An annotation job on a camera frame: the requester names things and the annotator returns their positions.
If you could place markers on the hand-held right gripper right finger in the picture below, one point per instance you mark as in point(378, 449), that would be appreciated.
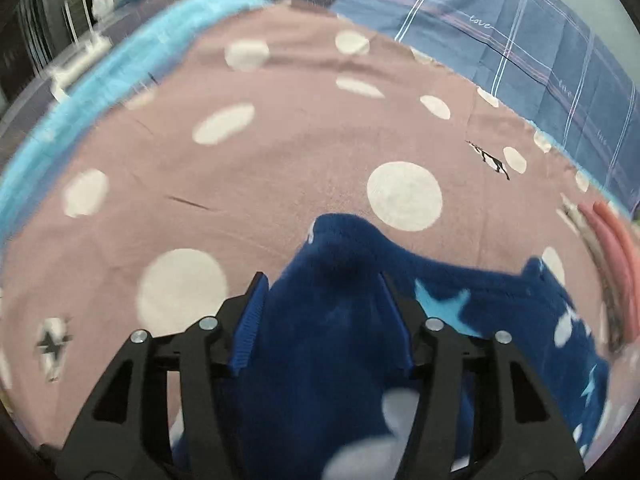
point(396, 327)

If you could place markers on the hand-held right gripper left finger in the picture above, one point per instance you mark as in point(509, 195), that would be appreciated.
point(250, 325)

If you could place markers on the navy fleece pajama top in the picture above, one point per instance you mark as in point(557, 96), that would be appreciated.
point(320, 360)

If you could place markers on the pink polka-dot bedsheet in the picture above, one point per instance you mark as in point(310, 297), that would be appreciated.
point(280, 160)

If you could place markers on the folded pink cloth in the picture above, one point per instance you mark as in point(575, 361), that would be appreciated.
point(612, 260)

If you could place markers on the light blue towel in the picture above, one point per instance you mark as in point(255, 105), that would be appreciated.
point(115, 75)

